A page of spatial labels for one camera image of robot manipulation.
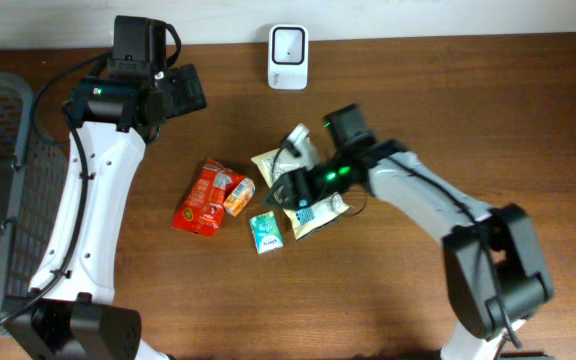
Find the cream snack bag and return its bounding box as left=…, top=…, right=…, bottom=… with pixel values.
left=251, top=138, right=351, bottom=241

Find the teal tissue pack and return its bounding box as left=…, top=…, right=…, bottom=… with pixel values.
left=249, top=211, right=284, bottom=254

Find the red snack pouch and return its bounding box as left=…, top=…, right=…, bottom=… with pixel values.
left=172, top=160, right=245, bottom=237

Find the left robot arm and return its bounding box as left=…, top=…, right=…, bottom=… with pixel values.
left=0, top=16, right=207, bottom=359

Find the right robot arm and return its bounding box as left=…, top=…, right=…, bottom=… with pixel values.
left=263, top=104, right=554, bottom=359

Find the white barcode scanner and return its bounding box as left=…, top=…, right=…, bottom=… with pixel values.
left=267, top=24, right=309, bottom=90

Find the grey plastic mesh basket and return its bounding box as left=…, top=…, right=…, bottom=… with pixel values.
left=0, top=73, right=68, bottom=311

